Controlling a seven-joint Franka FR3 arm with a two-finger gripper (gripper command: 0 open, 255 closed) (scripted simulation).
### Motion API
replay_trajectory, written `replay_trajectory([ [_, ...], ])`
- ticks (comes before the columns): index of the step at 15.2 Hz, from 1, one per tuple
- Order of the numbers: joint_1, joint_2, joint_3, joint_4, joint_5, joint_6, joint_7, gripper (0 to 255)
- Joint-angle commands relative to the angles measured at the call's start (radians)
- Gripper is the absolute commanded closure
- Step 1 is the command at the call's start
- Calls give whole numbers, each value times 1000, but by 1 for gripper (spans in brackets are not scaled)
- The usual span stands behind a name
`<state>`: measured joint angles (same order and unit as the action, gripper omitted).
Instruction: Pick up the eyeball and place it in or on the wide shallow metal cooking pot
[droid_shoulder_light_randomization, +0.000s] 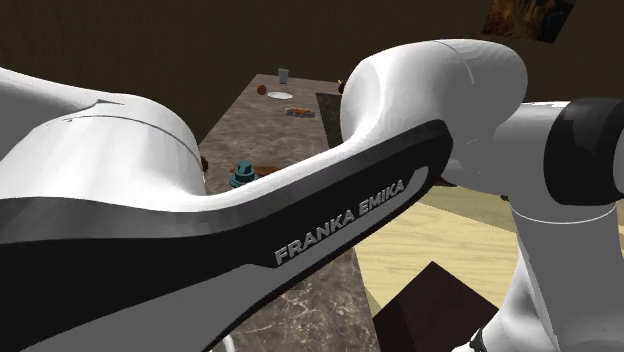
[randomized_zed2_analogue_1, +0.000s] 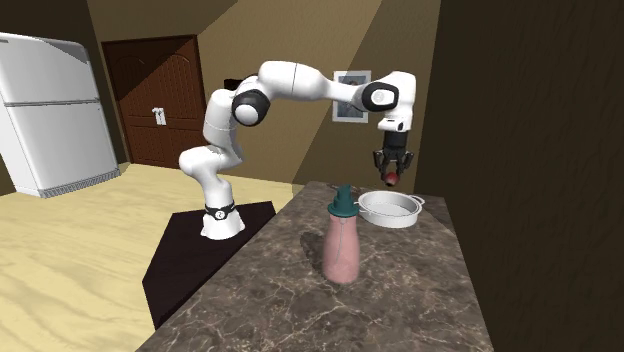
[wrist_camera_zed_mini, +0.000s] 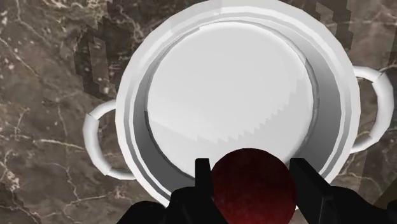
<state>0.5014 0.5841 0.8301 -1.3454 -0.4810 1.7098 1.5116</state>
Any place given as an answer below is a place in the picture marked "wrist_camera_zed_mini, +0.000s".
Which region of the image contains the white two-handled pot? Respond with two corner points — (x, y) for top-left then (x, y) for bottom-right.
(82, 0), (395, 212)

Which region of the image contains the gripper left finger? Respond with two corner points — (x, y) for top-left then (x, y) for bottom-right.
(116, 157), (228, 224)

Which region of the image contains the dark red round fruit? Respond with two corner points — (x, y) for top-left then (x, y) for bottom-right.
(211, 148), (298, 224)

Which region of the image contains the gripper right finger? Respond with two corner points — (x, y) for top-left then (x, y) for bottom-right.
(289, 157), (397, 224)

